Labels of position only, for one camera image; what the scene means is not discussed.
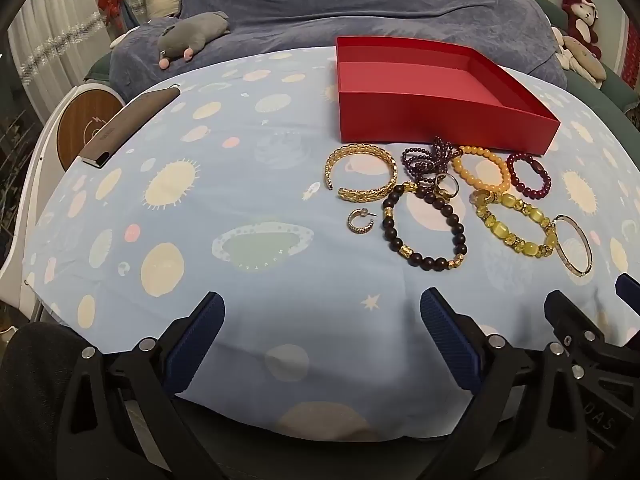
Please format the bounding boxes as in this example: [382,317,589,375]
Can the white plush toy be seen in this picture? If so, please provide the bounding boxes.
[551,25,608,91]

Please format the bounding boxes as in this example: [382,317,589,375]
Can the orange bead bracelet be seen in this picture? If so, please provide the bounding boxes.
[452,145,511,192]

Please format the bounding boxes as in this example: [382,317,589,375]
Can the red monkey plush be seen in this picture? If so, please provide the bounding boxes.
[560,0,603,61]

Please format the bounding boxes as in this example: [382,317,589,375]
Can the round wooden wireless speaker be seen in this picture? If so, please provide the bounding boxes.
[0,82,126,321]

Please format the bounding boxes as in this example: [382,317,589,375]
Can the yellow bead bracelet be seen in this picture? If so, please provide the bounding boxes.
[470,190,560,261]

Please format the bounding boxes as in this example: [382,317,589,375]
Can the blue-grey blanket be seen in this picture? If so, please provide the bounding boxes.
[109,0,568,88]

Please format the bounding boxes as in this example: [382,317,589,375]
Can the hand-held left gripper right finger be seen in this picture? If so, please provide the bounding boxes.
[420,287,596,480]

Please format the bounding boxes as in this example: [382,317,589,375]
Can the green sofa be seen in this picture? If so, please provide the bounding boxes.
[517,0,640,131]

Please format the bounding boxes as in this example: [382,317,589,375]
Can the gold hoop earring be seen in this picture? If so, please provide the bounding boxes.
[348,207,379,235]

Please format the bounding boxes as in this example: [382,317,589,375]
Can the thin gold bangle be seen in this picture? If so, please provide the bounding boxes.
[552,214,592,277]

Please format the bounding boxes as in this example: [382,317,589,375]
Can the gold finger ring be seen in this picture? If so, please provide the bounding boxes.
[432,172,461,200]

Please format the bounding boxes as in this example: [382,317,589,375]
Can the dark red bead bracelet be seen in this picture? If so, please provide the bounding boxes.
[506,152,552,201]

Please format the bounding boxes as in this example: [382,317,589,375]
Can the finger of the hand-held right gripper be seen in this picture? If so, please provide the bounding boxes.
[544,289,632,381]
[614,272,640,313]

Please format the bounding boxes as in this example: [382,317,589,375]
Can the gold cuff bracelet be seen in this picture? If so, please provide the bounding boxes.
[325,144,399,202]

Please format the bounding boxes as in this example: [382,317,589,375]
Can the purple bead string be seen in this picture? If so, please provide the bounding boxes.
[402,136,463,186]

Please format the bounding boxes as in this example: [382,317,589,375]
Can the grey flat case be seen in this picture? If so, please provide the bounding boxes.
[80,87,181,170]

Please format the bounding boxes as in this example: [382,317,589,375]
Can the red bow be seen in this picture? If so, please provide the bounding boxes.
[97,0,126,26]

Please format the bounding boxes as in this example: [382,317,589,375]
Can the white curtain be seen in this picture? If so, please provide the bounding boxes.
[7,0,136,131]

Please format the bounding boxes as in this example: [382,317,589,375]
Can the red cardboard box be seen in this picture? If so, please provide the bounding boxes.
[335,36,561,153]

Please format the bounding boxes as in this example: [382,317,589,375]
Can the grey plush mouse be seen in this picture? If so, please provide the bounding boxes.
[157,10,232,70]

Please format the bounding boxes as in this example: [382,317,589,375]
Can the black bead bracelet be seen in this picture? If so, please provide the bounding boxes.
[382,183,468,268]

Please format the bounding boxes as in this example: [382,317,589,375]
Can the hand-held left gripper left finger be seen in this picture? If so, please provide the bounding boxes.
[52,291,226,480]

